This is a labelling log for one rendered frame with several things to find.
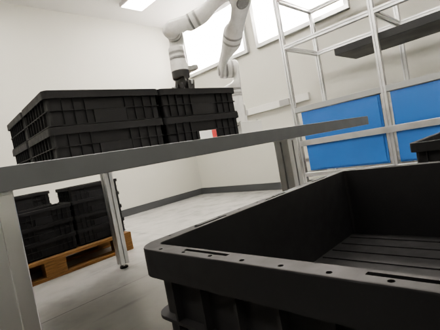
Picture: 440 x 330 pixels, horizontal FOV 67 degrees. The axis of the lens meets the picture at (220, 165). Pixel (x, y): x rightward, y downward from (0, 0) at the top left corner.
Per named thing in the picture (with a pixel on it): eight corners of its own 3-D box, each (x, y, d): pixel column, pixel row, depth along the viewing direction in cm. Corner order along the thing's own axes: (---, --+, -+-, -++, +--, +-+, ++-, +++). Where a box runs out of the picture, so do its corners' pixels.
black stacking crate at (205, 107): (164, 120, 125) (159, 90, 124) (129, 133, 147) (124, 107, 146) (239, 114, 151) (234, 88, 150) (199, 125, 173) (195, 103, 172)
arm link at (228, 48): (220, 28, 156) (239, 26, 157) (215, 70, 179) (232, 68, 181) (224, 42, 152) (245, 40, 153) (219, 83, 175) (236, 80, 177)
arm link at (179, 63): (200, 69, 147) (197, 54, 146) (179, 67, 139) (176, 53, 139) (187, 74, 153) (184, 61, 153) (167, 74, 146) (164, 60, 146)
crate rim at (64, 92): (124, 111, 146) (123, 106, 146) (160, 94, 124) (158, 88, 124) (21, 118, 120) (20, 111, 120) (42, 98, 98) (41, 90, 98)
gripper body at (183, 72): (167, 72, 146) (171, 93, 146) (178, 66, 139) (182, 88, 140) (181, 73, 151) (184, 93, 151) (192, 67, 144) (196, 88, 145)
